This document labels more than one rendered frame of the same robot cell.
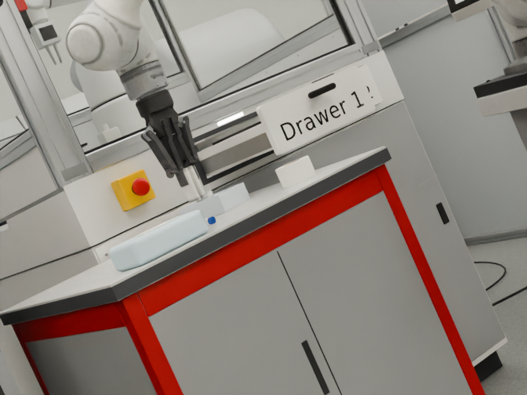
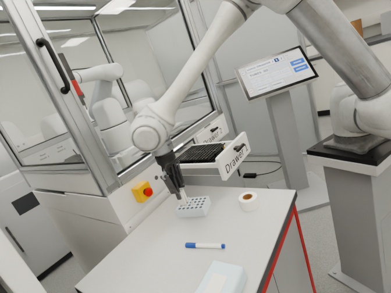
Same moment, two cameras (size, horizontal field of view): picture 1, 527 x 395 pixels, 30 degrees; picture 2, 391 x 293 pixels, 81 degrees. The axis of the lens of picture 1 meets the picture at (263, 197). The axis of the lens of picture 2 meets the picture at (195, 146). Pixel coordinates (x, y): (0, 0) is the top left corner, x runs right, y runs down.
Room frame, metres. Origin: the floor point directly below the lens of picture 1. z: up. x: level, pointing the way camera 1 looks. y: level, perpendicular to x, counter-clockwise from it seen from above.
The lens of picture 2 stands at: (1.22, 0.24, 1.28)
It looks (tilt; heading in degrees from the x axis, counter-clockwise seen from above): 17 degrees down; 344
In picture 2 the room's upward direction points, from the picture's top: 20 degrees counter-clockwise
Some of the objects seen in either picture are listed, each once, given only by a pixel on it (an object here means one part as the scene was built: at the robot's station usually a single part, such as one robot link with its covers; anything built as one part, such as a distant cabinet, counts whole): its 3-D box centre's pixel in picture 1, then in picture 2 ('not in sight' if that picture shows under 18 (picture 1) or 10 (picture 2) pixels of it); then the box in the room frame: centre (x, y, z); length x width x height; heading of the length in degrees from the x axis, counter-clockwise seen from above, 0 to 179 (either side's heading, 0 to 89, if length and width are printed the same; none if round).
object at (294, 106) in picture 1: (318, 109); (234, 154); (2.13, -0.18, 0.87); 0.29 x 0.02 x 0.11; 123
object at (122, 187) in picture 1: (133, 190); (142, 191); (2.20, 0.26, 0.88); 0.07 x 0.05 x 0.07; 123
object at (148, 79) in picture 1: (145, 82); (160, 145); (2.06, 0.13, 1.07); 0.09 x 0.09 x 0.06
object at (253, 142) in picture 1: (268, 135); (199, 157); (2.30, -0.07, 0.86); 0.40 x 0.26 x 0.06; 33
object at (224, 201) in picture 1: (214, 204); (193, 206); (2.05, 0.10, 0.78); 0.12 x 0.08 x 0.04; 48
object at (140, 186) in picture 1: (139, 187); (148, 192); (2.17, 0.24, 0.88); 0.04 x 0.03 x 0.04; 123
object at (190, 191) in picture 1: (187, 185); (180, 197); (2.05, 0.13, 0.84); 0.03 x 0.01 x 0.07; 48
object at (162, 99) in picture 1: (159, 115); (167, 163); (2.06, 0.13, 1.00); 0.08 x 0.07 x 0.09; 138
